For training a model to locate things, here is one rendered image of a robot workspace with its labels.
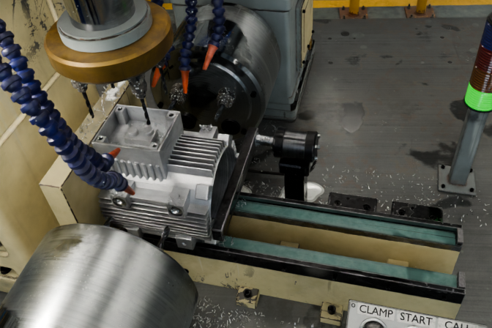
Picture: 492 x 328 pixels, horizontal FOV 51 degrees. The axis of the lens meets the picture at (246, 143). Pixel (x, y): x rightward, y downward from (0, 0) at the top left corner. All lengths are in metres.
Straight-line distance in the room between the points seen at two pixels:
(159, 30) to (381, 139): 0.75
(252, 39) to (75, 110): 0.38
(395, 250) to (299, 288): 0.19
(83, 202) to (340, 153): 0.65
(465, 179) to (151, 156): 0.71
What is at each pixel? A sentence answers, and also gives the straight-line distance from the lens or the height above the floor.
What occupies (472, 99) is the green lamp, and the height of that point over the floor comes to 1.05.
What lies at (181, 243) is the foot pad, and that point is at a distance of 0.93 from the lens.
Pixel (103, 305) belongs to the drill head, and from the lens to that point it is 0.68.
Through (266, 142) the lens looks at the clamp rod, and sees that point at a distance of 1.00.
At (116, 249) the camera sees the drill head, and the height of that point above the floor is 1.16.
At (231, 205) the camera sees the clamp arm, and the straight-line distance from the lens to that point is 0.89.
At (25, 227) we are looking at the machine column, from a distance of 0.99.
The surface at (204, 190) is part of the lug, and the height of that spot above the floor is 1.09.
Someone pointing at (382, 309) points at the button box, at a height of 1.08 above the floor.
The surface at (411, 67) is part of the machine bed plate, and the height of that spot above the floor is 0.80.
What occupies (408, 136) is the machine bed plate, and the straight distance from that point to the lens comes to 1.35.
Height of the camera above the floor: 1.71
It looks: 44 degrees down
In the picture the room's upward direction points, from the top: 6 degrees counter-clockwise
